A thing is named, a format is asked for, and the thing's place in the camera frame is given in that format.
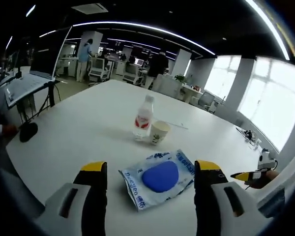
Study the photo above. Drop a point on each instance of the white partition cabinet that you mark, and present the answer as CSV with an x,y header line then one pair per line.
x,y
167,86

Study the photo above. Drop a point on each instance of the grey office chair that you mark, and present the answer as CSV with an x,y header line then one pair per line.
x,y
206,100

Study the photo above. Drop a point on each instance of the cluster of small parts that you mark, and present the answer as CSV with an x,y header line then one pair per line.
x,y
248,137

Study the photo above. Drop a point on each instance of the wet wipes pack blue lid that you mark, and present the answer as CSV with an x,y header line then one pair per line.
x,y
159,179

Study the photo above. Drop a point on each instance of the large window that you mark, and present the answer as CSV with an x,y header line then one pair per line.
x,y
270,103
222,76

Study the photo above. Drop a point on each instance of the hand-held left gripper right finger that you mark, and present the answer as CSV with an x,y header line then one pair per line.
x,y
211,196

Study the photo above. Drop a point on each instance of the black oval object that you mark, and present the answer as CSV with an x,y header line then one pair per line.
x,y
28,132

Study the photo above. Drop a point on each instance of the clear plastic water bottle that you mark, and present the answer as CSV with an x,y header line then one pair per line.
x,y
143,118

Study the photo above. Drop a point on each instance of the person's right hand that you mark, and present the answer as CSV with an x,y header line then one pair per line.
x,y
265,180

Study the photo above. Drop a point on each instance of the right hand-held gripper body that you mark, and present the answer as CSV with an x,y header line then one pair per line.
x,y
266,161

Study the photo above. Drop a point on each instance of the white office desk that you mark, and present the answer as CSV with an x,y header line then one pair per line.
x,y
191,94

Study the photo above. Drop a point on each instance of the white tabletop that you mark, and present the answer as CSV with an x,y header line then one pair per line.
x,y
88,118

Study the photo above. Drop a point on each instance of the black laptop stand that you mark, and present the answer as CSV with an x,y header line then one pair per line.
x,y
48,98

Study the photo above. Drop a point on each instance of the green potted plant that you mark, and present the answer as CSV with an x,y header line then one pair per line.
x,y
180,78

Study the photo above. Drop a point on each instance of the open laptop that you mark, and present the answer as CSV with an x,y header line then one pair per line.
x,y
27,86

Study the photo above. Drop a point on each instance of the ceiling air vent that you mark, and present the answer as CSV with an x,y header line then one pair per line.
x,y
91,8

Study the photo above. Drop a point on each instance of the ceiling light strip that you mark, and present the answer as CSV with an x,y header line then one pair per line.
x,y
268,27

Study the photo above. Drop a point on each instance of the white paper cup green print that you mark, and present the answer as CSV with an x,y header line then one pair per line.
x,y
158,132

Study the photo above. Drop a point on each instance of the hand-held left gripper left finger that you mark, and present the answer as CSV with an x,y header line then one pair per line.
x,y
91,196

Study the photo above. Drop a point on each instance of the white mesh office chair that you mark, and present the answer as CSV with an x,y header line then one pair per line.
x,y
132,73
99,70

